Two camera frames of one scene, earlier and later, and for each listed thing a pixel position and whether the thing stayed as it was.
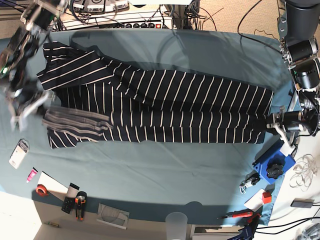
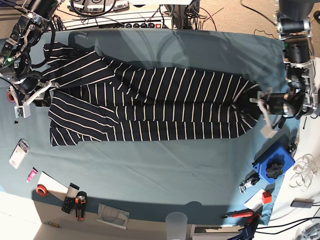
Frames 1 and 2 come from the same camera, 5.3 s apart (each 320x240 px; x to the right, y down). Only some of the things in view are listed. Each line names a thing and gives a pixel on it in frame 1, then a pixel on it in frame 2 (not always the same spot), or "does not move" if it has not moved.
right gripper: [293, 122] -> [275, 103]
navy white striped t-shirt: [96, 100] does not move
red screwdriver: [241, 214] does not move
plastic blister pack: [19, 152] does not move
